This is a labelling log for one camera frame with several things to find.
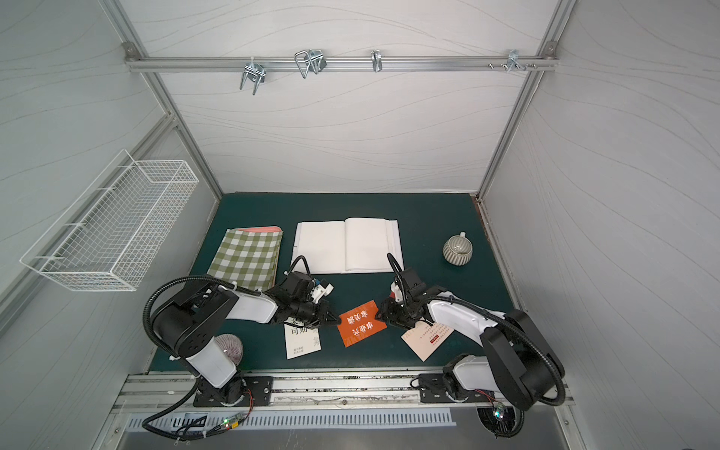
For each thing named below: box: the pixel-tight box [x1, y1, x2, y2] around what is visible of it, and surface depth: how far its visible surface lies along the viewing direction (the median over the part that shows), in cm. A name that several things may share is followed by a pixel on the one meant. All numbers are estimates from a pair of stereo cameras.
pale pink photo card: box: [401, 320, 455, 362], surface depth 85 cm
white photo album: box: [292, 217, 405, 274], surface depth 106 cm
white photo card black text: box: [284, 323, 322, 360], surface depth 84 cm
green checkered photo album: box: [206, 225, 284, 291], surface depth 103 cm
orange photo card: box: [336, 300, 388, 348], surface depth 87 cm
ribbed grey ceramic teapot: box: [442, 231, 474, 267], surface depth 98 cm
